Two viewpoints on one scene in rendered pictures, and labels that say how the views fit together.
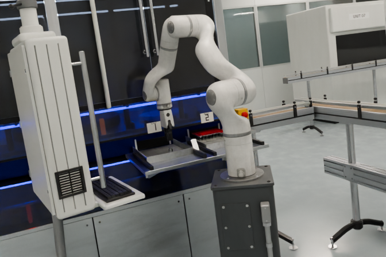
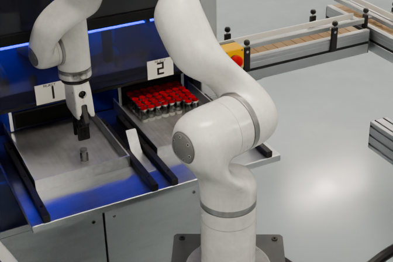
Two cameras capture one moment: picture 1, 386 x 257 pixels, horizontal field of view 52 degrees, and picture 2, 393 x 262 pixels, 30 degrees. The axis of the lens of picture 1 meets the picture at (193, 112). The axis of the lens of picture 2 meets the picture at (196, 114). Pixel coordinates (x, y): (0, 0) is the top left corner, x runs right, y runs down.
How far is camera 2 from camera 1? 68 cm
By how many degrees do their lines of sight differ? 21
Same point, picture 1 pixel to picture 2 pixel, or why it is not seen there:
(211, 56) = (189, 44)
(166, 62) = not seen: outside the picture
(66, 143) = not seen: outside the picture
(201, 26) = not seen: outside the picture
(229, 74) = (225, 82)
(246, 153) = (242, 244)
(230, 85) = (226, 125)
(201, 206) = (135, 226)
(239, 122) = (235, 193)
